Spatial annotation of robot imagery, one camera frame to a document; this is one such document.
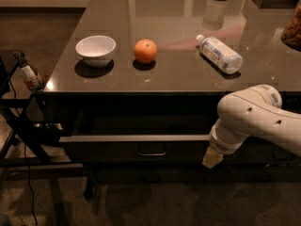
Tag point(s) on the white ceramic bowl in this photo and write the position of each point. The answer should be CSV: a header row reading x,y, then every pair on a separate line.
x,y
96,51

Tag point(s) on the dark top drawer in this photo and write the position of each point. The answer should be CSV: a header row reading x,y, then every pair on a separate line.
x,y
115,138

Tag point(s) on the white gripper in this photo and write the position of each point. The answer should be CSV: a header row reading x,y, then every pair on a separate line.
x,y
220,145

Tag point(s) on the orange fruit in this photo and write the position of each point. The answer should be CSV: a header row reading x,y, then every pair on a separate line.
x,y
145,51

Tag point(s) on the clear plastic water bottle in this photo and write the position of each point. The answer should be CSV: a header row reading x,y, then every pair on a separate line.
x,y
222,56

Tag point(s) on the dark drawer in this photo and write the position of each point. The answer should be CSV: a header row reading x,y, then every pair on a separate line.
x,y
115,138
147,174

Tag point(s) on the dark bottom drawer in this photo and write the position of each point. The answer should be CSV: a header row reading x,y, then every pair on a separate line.
x,y
147,174

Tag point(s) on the snack bag on table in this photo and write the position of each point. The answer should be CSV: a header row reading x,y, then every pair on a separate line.
x,y
291,34

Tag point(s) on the brown glass bottle with label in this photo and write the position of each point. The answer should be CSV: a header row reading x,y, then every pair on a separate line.
x,y
30,75

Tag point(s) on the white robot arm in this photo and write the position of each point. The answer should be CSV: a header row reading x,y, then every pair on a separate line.
x,y
252,112

